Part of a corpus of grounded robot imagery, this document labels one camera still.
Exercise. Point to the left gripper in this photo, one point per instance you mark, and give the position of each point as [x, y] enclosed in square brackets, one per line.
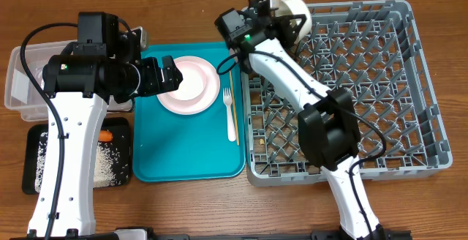
[155, 85]

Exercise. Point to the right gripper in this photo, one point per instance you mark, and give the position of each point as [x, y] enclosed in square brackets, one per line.
[290, 39]

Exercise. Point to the cream bowl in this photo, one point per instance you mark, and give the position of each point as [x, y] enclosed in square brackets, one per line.
[295, 7]

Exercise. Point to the large pink plate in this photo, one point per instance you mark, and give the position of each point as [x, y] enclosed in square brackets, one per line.
[203, 101]

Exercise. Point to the orange carrot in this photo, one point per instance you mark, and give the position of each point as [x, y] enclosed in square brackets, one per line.
[105, 136]

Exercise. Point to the peanut and rice scraps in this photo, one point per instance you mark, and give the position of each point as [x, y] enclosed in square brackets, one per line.
[111, 166]

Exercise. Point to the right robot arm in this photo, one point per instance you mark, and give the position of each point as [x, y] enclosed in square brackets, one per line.
[328, 131]

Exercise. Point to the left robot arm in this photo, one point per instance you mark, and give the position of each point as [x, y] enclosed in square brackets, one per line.
[103, 65]

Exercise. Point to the wooden chopstick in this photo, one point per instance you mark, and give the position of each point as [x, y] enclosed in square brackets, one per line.
[234, 108]

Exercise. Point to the teal plastic serving tray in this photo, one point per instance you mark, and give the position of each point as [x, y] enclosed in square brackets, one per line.
[172, 147]

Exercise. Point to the grey plastic dish rack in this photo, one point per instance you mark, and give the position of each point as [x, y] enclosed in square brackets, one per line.
[373, 50]

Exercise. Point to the white plastic fork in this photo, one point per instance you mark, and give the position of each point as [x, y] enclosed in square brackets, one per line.
[227, 100]

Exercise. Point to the black rectangular tray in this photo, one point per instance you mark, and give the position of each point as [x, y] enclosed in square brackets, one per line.
[119, 126]

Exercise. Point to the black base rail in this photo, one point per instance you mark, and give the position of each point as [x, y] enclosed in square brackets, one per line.
[314, 235]

